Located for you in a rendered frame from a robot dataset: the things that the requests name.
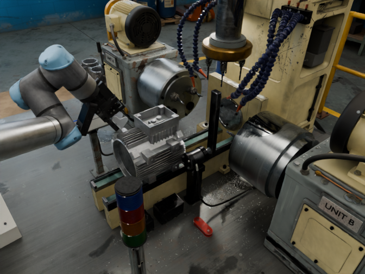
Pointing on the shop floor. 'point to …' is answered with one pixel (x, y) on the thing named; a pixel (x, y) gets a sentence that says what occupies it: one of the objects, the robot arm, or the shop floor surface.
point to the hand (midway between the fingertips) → (118, 131)
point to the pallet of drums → (163, 9)
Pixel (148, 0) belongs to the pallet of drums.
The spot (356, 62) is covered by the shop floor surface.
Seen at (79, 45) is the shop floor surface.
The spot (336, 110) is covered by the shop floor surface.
